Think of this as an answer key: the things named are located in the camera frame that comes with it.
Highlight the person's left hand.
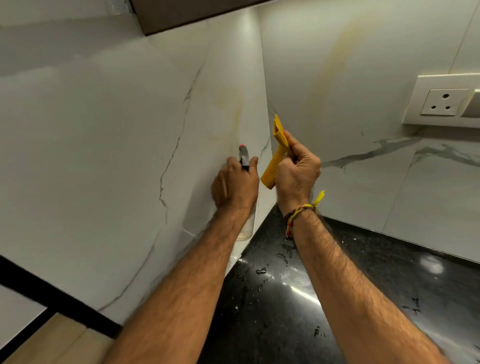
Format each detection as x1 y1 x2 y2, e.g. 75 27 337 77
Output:
210 156 260 215

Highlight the yellow thread wristband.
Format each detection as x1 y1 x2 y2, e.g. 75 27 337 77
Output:
283 189 326 241

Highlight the black stone countertop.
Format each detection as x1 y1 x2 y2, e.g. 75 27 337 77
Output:
198 204 480 364

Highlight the clear spray bottle black trigger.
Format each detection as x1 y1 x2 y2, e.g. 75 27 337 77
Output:
235 144 258 242

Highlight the white wall switch panel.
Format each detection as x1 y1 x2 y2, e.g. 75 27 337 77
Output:
402 73 480 130

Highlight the black door frame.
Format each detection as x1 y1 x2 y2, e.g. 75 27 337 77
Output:
0 254 123 353

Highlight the yellow cleaning cloth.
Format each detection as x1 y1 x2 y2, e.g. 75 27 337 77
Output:
260 114 293 191

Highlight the person's right hand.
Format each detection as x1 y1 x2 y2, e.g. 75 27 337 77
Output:
274 130 322 215

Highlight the person's right forearm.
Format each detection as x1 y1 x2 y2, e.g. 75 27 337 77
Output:
288 208 451 364

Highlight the brown upper cabinet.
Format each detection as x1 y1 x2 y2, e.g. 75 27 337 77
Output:
129 0 271 37

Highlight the person's left forearm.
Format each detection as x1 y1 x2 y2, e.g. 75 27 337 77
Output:
103 204 256 364

